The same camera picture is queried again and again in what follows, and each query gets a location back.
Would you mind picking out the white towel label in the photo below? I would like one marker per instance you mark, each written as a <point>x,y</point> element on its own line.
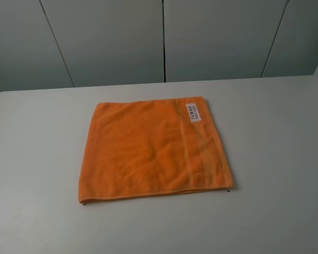
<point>193,112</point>

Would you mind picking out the orange terry towel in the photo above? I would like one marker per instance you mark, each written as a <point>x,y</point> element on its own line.
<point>151,148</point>

